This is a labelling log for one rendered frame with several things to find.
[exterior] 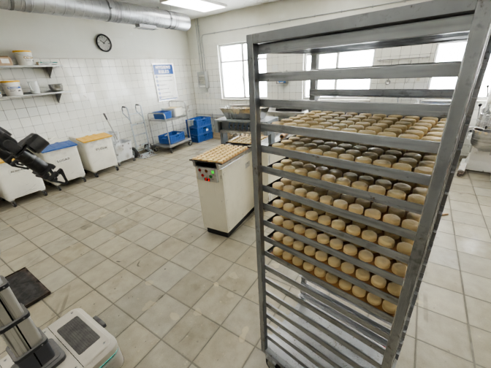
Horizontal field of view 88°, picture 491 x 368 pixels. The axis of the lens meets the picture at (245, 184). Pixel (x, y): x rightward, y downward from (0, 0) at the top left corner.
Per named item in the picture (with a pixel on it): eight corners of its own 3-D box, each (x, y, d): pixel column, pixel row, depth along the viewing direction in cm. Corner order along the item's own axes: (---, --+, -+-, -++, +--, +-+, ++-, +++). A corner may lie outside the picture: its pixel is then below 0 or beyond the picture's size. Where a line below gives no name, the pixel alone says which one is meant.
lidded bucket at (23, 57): (33, 66, 420) (28, 51, 412) (39, 65, 408) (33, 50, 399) (14, 66, 402) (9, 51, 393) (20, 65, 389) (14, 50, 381)
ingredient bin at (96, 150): (95, 179, 477) (82, 139, 446) (80, 173, 512) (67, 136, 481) (122, 169, 516) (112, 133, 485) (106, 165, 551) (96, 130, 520)
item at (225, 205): (234, 205, 352) (229, 143, 316) (256, 210, 337) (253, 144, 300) (204, 232, 297) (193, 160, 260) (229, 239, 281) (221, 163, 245)
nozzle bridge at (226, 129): (229, 139, 352) (227, 115, 338) (278, 144, 319) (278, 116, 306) (216, 146, 326) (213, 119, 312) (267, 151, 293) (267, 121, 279)
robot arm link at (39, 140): (-7, 142, 98) (0, 144, 93) (17, 121, 102) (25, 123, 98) (23, 162, 106) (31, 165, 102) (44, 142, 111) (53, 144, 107)
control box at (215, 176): (200, 178, 266) (198, 166, 260) (218, 181, 255) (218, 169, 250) (198, 179, 263) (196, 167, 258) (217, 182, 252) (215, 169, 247)
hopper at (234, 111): (231, 115, 333) (231, 104, 327) (271, 116, 308) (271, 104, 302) (220, 119, 310) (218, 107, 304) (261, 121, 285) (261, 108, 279)
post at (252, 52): (261, 350, 156) (245, 34, 87) (264, 347, 158) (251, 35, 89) (264, 353, 154) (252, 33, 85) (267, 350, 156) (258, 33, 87)
